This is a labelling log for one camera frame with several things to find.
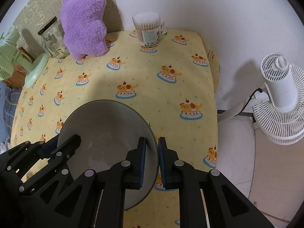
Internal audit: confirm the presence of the green patterned wall mat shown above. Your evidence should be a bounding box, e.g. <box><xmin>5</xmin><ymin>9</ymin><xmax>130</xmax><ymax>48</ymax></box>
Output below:
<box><xmin>11</xmin><ymin>0</ymin><xmax>124</xmax><ymax>58</ymax></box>

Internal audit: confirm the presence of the glass jar black lid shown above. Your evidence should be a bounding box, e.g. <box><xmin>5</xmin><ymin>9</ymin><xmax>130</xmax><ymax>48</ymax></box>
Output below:
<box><xmin>37</xmin><ymin>16</ymin><xmax>70</xmax><ymax>59</ymax></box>

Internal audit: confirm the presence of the green desk fan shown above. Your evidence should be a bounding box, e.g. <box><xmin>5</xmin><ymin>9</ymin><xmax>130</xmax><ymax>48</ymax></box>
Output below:
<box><xmin>1</xmin><ymin>28</ymin><xmax>49</xmax><ymax>88</ymax></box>

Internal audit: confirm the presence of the purple plush toy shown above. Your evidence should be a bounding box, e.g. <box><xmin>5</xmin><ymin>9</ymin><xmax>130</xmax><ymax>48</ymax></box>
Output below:
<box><xmin>60</xmin><ymin>0</ymin><xmax>108</xmax><ymax>59</ymax></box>

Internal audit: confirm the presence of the wooden bed headboard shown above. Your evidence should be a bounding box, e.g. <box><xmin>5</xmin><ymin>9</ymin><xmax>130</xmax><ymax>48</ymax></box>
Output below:
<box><xmin>3</xmin><ymin>47</ymin><xmax>34</xmax><ymax>89</ymax></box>

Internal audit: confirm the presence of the white floor fan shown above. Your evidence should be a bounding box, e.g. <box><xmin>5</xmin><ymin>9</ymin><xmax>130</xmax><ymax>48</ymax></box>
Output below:
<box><xmin>217</xmin><ymin>52</ymin><xmax>303</xmax><ymax>145</ymax></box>

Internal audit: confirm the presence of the cotton swab container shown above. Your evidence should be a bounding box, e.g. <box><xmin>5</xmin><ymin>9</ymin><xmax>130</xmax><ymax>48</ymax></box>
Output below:
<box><xmin>132</xmin><ymin>12</ymin><xmax>167</xmax><ymax>47</ymax></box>

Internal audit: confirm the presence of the grey plaid pillow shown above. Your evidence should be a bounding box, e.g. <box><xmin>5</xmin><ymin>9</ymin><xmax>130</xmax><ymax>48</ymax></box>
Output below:
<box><xmin>1</xmin><ymin>81</ymin><xmax>22</xmax><ymax>143</ymax></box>

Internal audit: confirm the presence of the yellow patterned tablecloth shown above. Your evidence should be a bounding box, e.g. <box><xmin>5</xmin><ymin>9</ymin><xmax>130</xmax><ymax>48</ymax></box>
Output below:
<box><xmin>10</xmin><ymin>29</ymin><xmax>222</xmax><ymax>228</ymax></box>

